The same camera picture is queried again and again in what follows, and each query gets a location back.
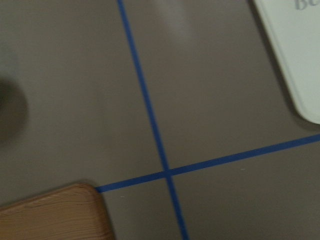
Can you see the brown wooden tray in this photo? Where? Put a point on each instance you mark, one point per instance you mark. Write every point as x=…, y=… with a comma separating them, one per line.
x=74, y=212

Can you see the white bear tray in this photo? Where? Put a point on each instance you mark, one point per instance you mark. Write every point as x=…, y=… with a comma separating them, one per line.
x=293, y=29

